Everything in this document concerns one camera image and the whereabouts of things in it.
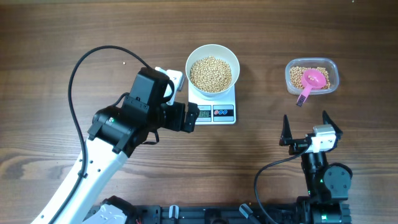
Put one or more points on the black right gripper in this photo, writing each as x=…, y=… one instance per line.
x=297, y=146

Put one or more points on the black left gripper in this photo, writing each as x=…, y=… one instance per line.
x=176, y=123

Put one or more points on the pink plastic measuring scoop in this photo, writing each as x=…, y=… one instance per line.
x=312, y=80

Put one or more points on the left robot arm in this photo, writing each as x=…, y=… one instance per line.
x=113, y=136

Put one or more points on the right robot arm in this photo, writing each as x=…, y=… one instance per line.
x=327, y=184

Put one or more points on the white digital kitchen scale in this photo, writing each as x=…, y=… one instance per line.
x=215, y=110

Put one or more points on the soybeans in bowl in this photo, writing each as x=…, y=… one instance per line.
x=211, y=74

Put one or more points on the white bowl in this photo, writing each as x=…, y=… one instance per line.
x=220, y=52

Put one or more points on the soybeans in container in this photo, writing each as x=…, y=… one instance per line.
x=296, y=74

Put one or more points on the clear plastic container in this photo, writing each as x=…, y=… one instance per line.
x=330, y=66

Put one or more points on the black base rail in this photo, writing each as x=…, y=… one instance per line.
x=173, y=214

